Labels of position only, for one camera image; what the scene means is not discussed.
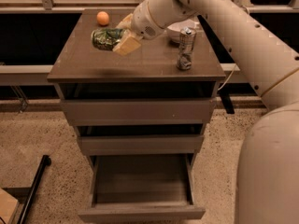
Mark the orange fruit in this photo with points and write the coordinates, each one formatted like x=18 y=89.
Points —
x=102 y=18

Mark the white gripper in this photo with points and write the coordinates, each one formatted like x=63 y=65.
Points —
x=142 y=21

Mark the wooden box bottom left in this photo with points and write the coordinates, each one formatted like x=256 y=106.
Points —
x=8 y=207

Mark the green soda can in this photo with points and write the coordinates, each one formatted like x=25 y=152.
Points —
x=106 y=38

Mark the grey top drawer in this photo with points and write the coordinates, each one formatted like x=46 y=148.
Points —
x=137 y=112

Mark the grey open bottom drawer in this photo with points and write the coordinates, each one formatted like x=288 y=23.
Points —
x=141 y=188

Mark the grey middle drawer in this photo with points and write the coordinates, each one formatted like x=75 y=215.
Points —
x=139 y=145

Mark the silver energy drink can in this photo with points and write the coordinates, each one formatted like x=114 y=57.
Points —
x=185 y=48

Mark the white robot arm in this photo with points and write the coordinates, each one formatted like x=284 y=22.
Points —
x=267 y=184

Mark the white bowl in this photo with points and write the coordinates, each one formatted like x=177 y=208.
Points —
x=173 y=30

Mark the grey drawer cabinet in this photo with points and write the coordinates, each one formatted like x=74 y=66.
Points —
x=83 y=72

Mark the black table leg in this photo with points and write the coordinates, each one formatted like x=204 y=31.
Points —
x=226 y=101

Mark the black pole on floor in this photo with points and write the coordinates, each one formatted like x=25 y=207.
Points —
x=45 y=161

